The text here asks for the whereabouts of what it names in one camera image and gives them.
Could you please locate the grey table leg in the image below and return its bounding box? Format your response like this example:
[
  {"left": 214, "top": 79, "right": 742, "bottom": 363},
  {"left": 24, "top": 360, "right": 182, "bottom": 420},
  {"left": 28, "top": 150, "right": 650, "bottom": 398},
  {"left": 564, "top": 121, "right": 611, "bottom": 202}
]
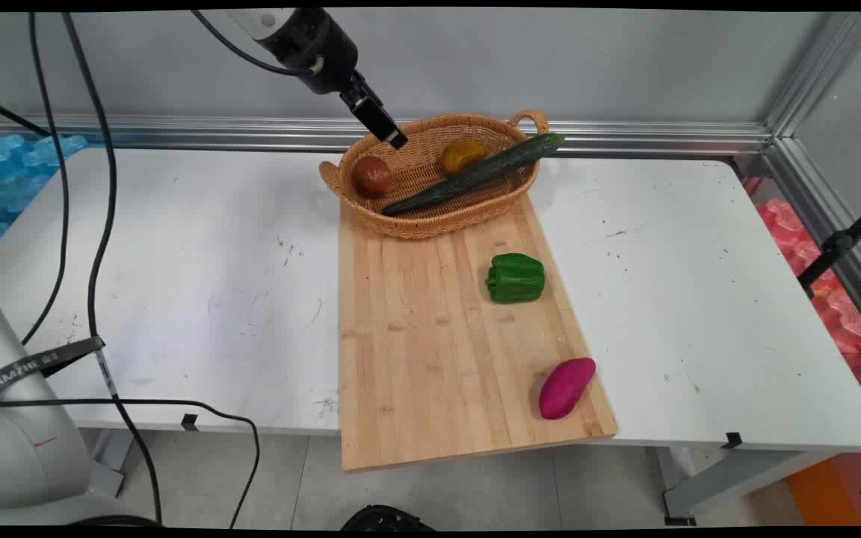
[
  {"left": 655, "top": 445, "right": 844, "bottom": 526},
  {"left": 85, "top": 429, "right": 137, "bottom": 499}
]

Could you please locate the woven wicker basket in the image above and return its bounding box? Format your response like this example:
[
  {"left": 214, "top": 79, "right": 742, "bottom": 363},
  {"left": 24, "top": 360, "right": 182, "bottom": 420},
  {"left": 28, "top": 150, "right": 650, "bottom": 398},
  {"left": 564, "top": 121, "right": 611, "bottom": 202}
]
[{"left": 318, "top": 109, "right": 550, "bottom": 241}]

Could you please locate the brownish red tomato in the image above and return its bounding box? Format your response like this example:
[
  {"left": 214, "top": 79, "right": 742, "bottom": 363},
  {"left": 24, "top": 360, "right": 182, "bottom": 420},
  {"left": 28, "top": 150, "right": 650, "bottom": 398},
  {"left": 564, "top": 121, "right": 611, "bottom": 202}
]
[{"left": 353, "top": 155, "right": 395, "bottom": 200}]

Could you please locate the upright aluminium frame post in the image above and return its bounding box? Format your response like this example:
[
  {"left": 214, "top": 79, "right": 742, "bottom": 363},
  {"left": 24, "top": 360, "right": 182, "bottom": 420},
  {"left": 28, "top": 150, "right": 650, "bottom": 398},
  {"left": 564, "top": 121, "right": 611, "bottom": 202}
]
[{"left": 764, "top": 10, "right": 861, "bottom": 138}]

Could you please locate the wooden cutting board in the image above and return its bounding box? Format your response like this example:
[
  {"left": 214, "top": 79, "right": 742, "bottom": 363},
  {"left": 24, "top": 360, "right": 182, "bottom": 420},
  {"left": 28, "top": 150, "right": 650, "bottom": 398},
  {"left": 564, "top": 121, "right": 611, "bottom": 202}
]
[{"left": 338, "top": 191, "right": 619, "bottom": 474}]

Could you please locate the black round object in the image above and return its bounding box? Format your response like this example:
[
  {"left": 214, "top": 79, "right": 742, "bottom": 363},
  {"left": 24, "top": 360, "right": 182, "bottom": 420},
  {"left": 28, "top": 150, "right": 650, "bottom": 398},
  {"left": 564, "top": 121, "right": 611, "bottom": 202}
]
[{"left": 339, "top": 504, "right": 439, "bottom": 532}]

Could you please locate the black printed velcro strap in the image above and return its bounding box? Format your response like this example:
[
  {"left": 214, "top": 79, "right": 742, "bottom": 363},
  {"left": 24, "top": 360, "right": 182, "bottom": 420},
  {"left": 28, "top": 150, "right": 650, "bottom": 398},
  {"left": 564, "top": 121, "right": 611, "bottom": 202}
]
[{"left": 0, "top": 336, "right": 107, "bottom": 409}]

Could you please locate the black tripod stand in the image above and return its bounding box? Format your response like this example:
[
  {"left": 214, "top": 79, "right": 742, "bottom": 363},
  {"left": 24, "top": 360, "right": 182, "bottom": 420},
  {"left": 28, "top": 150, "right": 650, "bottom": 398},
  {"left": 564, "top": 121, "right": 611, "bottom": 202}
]
[{"left": 797, "top": 193, "right": 861, "bottom": 298}]

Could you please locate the blue foam mat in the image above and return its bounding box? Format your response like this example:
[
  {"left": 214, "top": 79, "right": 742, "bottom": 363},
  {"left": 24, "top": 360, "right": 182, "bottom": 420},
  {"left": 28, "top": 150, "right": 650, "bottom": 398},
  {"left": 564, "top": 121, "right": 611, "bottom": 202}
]
[{"left": 0, "top": 132, "right": 89, "bottom": 262}]

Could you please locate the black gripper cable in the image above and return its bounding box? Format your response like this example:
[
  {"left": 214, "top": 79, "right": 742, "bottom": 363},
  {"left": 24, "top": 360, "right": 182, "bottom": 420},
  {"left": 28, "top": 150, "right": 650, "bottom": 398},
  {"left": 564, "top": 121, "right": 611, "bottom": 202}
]
[{"left": 190, "top": 9, "right": 324, "bottom": 78}]

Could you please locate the red foam mat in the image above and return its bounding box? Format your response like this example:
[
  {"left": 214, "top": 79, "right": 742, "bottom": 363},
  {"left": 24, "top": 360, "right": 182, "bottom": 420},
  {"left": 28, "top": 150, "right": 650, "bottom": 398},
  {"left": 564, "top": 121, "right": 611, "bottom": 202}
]
[{"left": 754, "top": 197, "right": 861, "bottom": 419}]

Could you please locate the dark green cucumber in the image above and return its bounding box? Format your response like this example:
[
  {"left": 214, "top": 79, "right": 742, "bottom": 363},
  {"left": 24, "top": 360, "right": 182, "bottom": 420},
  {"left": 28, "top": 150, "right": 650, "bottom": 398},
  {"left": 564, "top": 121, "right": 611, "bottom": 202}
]
[{"left": 381, "top": 133, "right": 566, "bottom": 218}]

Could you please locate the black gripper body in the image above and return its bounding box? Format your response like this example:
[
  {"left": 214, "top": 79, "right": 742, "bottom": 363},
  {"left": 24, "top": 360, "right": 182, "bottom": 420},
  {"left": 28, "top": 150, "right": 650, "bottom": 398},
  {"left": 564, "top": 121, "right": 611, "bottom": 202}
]
[{"left": 266, "top": 8, "right": 362, "bottom": 96}]

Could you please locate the purple sweet potato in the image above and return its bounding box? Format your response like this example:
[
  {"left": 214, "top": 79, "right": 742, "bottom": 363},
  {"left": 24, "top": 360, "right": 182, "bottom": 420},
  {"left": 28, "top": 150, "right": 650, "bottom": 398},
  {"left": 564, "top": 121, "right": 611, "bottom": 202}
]
[{"left": 538, "top": 357, "right": 597, "bottom": 421}]

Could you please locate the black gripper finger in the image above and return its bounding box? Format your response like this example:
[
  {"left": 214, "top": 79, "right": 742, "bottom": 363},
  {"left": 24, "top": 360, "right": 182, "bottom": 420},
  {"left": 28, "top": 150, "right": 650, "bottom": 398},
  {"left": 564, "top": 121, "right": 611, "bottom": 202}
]
[
  {"left": 352, "top": 75, "right": 409, "bottom": 150},
  {"left": 339, "top": 72, "right": 394, "bottom": 144}
]

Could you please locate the horizontal aluminium frame rail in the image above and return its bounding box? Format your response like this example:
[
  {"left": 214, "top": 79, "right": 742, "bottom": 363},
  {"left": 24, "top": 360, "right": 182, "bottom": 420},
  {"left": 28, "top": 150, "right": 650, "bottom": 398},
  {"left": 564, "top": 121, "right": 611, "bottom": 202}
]
[{"left": 0, "top": 113, "right": 774, "bottom": 158}]

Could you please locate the slanted aluminium frame rail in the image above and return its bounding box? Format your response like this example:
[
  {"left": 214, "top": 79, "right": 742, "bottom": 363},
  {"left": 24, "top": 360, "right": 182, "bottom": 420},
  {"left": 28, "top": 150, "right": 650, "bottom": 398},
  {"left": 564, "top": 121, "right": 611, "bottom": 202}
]
[{"left": 762, "top": 136, "right": 861, "bottom": 348}]

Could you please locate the green bell pepper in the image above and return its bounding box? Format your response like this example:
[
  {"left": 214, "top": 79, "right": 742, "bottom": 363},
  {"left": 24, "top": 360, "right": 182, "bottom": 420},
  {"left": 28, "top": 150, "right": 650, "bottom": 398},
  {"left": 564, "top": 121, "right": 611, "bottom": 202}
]
[{"left": 485, "top": 253, "right": 546, "bottom": 304}]

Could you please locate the thin black hanging cable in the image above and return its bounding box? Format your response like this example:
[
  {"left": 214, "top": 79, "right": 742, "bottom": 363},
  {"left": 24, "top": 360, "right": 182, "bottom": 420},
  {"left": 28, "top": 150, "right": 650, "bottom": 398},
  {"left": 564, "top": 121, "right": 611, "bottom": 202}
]
[{"left": 22, "top": 10, "right": 71, "bottom": 347}]

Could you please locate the yellow bell pepper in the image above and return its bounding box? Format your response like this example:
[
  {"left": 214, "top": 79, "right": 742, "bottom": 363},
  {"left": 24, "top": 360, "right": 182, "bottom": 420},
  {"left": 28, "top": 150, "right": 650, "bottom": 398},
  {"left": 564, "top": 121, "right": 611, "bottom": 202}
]
[{"left": 441, "top": 140, "right": 488, "bottom": 176}]

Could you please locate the black cable with loop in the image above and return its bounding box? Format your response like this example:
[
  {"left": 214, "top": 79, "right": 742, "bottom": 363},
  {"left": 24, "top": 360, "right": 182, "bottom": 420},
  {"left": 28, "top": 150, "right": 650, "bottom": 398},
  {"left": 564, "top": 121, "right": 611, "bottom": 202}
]
[{"left": 0, "top": 398, "right": 262, "bottom": 528}]

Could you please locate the thick black hanging cable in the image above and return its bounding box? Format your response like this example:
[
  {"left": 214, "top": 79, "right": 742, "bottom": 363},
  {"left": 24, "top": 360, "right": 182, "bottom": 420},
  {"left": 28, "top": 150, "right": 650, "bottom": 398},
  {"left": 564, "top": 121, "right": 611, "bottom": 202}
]
[{"left": 61, "top": 10, "right": 164, "bottom": 525}]

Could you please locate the short black cable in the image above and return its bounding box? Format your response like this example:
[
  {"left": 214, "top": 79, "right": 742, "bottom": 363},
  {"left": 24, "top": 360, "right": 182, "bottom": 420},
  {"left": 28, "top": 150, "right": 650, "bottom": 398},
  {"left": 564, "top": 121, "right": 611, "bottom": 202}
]
[{"left": 0, "top": 92, "right": 52, "bottom": 138}]

